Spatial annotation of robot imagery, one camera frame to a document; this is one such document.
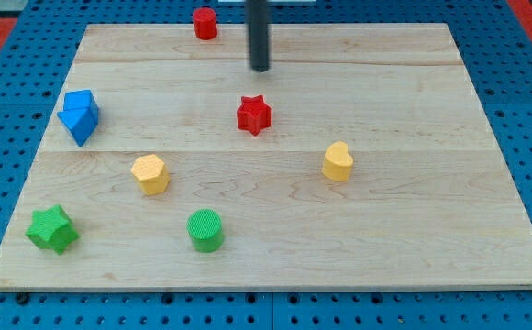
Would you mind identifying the red star block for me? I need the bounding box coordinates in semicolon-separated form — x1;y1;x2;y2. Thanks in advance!
237;95;272;136

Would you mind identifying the green star block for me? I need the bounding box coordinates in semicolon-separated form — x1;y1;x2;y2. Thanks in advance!
25;204;80;255

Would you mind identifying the yellow heart block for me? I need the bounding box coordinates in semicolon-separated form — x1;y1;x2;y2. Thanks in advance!
321;141;353;182

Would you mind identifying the green cylinder block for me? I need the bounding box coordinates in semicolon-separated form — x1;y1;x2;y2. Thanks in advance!
186;209;224;253

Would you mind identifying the wooden board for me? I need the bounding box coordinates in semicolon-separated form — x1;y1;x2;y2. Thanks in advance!
0;23;532;292

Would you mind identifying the yellow hexagon block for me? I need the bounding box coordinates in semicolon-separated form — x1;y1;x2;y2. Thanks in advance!
130;154;171;195

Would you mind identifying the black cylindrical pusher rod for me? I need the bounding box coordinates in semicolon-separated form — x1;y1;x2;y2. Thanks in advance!
245;0;270;72

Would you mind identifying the red cylinder block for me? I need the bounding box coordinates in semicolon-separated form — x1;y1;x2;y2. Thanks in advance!
192;7;218;40

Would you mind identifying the blue triangle block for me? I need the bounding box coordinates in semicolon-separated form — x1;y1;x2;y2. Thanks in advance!
57;107;98;147

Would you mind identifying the blue cube block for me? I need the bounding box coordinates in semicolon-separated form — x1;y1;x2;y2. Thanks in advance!
63;90;98;112

